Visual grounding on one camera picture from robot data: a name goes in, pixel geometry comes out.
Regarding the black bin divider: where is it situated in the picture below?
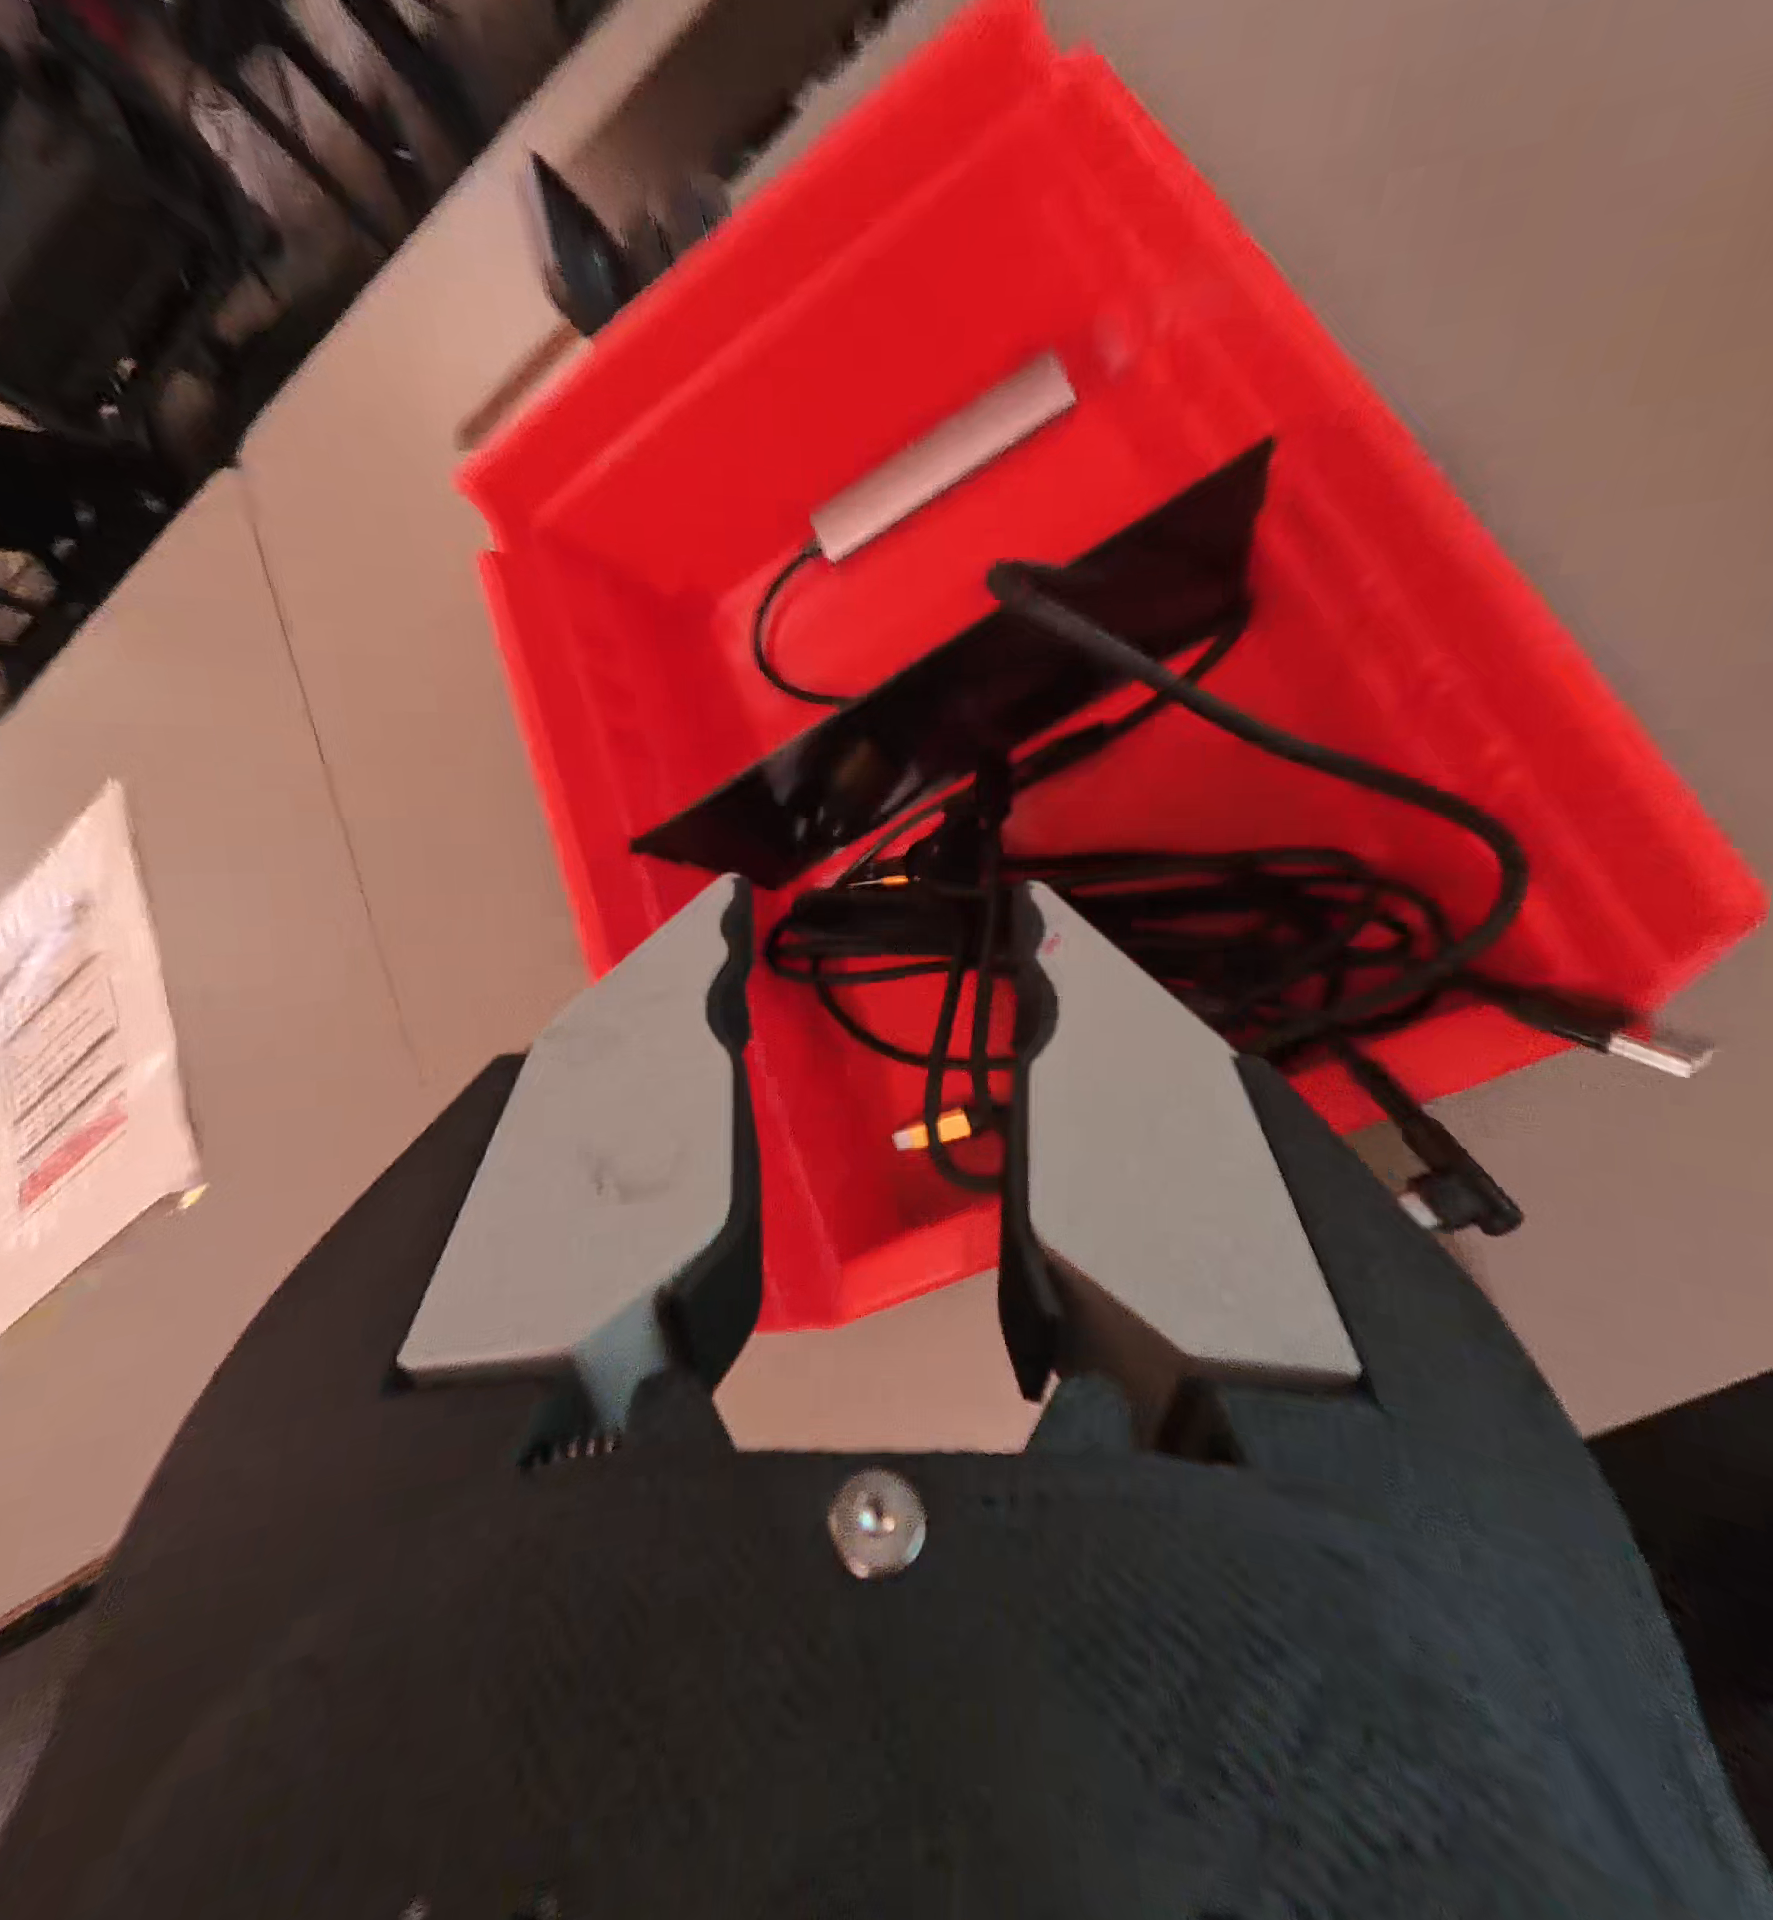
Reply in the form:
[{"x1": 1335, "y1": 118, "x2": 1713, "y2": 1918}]
[{"x1": 631, "y1": 438, "x2": 1278, "y2": 898}]

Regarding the printed paper sheet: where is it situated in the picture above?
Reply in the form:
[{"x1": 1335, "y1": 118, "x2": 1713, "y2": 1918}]
[{"x1": 0, "y1": 781, "x2": 204, "y2": 1344}]

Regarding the black cable with angled plug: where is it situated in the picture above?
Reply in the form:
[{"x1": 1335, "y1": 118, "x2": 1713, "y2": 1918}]
[{"x1": 1342, "y1": 1043, "x2": 1526, "y2": 1239}]

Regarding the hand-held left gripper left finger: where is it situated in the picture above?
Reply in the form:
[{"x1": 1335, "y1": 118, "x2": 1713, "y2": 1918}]
[{"x1": 395, "y1": 874, "x2": 767, "y2": 1434}]

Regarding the red plastic bin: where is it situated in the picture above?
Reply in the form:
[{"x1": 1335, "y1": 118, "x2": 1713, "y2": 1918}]
[{"x1": 453, "y1": 0, "x2": 1769, "y2": 1334}]

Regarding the black usb-c cable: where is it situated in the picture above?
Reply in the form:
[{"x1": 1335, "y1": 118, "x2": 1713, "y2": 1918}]
[{"x1": 984, "y1": 558, "x2": 1533, "y2": 1052}]

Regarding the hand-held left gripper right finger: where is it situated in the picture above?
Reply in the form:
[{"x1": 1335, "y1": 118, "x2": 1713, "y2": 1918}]
[{"x1": 994, "y1": 882, "x2": 1365, "y2": 1404}]

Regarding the grey usb hub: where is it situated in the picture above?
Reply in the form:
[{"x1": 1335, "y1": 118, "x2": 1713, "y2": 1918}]
[{"x1": 750, "y1": 352, "x2": 1080, "y2": 709}]

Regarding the black cable with orange plug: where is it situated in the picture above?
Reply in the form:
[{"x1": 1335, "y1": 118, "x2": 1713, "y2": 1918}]
[{"x1": 764, "y1": 848, "x2": 1443, "y2": 1202}]

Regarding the black charging case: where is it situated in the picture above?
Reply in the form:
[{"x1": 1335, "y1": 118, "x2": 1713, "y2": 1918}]
[{"x1": 522, "y1": 148, "x2": 632, "y2": 339}]

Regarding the black cable silver usb plug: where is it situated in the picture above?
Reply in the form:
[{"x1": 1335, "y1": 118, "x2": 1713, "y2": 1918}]
[{"x1": 1516, "y1": 990, "x2": 1720, "y2": 1080}]

